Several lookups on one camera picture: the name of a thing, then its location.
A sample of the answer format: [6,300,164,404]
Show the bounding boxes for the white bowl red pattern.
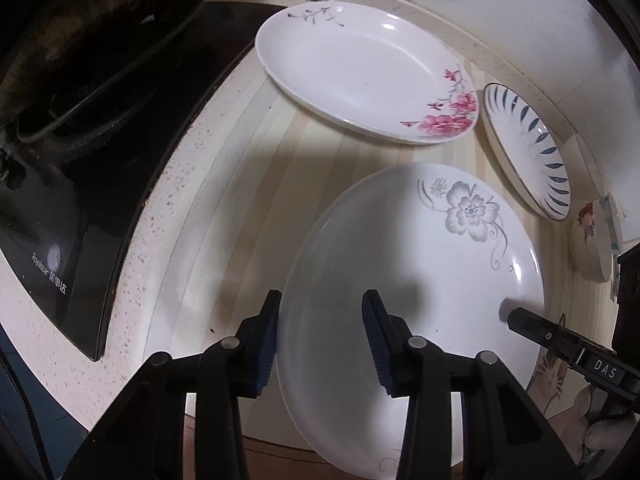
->
[570,193,620,284]

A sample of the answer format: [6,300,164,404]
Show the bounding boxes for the white plate grey flower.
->
[276,162,544,479]

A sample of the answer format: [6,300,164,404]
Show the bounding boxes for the white plate blue leaf pattern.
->
[482,82,572,222]

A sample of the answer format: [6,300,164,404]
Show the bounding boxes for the black glass stove top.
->
[1,0,271,361]

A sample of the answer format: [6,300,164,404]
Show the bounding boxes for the striped table mat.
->
[142,49,616,456]

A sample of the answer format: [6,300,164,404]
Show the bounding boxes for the white oval plate pink flowers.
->
[255,0,480,145]

